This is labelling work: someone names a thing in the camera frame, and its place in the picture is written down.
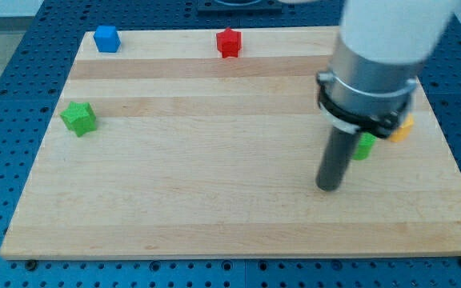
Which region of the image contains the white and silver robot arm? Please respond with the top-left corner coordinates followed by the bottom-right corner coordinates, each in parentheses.
top-left (317, 0), bottom-right (457, 138)

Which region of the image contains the wooden board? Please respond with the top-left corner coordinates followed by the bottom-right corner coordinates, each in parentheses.
top-left (0, 26), bottom-right (461, 260)

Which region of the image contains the red star block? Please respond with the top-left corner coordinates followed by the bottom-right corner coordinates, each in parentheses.
top-left (216, 27), bottom-right (242, 58)

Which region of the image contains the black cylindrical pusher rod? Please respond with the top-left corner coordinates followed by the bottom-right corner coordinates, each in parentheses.
top-left (315, 127), bottom-right (361, 191)

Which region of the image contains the green cylinder block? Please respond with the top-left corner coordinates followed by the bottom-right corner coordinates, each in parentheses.
top-left (352, 133), bottom-right (377, 161)

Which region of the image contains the green star block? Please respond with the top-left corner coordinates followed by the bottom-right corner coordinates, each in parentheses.
top-left (60, 102), bottom-right (97, 137)

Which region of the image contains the blue cube block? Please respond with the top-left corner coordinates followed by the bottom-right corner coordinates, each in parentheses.
top-left (93, 26), bottom-right (121, 53)

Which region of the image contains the yellow block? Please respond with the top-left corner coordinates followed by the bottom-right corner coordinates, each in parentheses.
top-left (387, 114), bottom-right (415, 142)

